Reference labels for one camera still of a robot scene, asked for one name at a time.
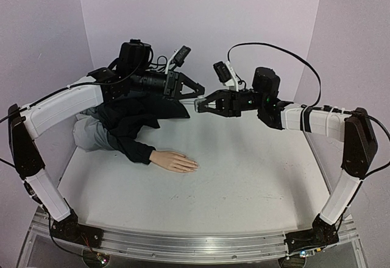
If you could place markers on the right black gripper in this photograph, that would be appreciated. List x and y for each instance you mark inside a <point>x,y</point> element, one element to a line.
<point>233,103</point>

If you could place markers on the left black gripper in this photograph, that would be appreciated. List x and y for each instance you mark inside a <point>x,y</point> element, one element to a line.
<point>172,86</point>

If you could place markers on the clear nail polish bottle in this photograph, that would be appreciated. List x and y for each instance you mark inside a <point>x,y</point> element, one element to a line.
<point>197,103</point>

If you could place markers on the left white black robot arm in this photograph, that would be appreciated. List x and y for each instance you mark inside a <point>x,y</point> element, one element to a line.
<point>26,124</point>

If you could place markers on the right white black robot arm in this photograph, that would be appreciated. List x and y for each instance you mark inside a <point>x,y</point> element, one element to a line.
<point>352,128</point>

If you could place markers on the mannequin hand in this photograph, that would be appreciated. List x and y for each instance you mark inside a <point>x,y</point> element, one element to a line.
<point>173,161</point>

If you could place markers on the black grey jacket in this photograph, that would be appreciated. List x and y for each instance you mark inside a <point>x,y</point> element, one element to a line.
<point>115,125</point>

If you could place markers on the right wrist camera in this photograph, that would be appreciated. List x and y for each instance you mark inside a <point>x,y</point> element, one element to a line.
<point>227,75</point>

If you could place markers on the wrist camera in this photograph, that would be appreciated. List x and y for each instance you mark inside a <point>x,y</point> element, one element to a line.
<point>177,58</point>
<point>227,75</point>

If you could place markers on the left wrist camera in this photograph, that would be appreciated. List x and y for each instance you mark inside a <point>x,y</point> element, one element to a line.
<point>177,58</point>

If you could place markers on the aluminium front rail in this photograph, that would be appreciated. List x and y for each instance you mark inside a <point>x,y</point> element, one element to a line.
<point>178,248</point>

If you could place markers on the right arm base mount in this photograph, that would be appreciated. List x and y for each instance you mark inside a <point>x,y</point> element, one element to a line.
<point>320,235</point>

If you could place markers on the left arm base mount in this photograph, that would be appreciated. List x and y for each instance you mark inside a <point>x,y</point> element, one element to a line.
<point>70,230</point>

